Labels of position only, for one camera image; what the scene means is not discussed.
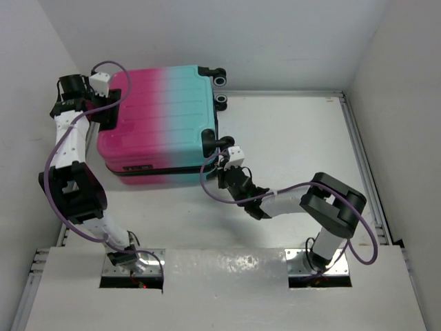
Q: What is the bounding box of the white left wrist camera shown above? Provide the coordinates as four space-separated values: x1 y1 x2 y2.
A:
89 72 111 98

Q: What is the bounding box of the metal base plate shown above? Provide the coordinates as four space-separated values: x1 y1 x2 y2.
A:
285 248 350 278
101 252 165 277

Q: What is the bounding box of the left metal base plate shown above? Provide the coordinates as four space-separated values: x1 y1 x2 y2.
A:
101 252 165 277

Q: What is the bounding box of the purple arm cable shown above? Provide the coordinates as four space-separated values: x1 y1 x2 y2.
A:
199 153 379 277
44 60 165 287

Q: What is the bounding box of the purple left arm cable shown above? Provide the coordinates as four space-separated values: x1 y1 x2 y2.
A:
44 60 165 287

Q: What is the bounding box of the pink suitcase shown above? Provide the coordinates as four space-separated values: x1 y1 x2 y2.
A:
97 65 235 185

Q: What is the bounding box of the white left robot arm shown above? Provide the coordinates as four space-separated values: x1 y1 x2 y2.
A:
39 72 139 270

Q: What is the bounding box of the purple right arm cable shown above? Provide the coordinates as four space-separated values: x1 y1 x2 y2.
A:
199 153 379 277

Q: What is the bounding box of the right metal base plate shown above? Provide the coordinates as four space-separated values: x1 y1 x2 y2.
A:
285 248 350 278

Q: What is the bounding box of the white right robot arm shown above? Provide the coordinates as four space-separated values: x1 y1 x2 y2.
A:
218 166 367 273

